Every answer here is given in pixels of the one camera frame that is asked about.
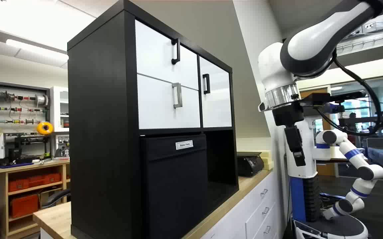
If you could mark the white cabinet door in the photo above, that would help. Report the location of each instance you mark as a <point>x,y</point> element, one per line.
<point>220,104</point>

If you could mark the blue white mobile robot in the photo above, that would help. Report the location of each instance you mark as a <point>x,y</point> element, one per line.
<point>298,194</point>

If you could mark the long red storage bin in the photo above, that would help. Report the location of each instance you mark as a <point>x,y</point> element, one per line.
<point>34,181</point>

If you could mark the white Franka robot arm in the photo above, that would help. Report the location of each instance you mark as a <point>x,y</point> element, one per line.
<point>316,35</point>

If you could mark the wooden workbench shelf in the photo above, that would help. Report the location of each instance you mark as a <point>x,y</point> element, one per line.
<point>3,200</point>

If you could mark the black fabric bin drawer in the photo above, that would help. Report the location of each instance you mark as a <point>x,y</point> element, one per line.
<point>173,190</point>

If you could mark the black desktop device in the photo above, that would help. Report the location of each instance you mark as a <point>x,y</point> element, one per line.
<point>249,165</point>

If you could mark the white wall cabinet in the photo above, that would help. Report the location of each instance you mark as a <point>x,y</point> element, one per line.
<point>60,108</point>

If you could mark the white wood-topped base cabinet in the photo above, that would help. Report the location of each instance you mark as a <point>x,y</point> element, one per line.
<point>262,208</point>

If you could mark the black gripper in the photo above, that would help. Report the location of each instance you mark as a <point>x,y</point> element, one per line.
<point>289,115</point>

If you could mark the small red storage bin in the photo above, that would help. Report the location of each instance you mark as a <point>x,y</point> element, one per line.
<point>24,206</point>

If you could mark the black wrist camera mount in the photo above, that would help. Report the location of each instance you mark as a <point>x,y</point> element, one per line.
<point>329,99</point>

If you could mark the yellow tape roll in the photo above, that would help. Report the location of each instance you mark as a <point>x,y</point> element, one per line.
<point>39,128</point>

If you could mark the black file cabinet frame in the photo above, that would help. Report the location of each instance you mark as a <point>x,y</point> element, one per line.
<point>103,133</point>

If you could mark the grey wall tool rack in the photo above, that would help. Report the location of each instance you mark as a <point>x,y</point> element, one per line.
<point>19,107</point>

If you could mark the white bin label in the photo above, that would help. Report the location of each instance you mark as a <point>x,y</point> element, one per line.
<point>184,145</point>

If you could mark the black bench tool holder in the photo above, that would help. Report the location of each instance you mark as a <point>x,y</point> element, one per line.
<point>23,148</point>

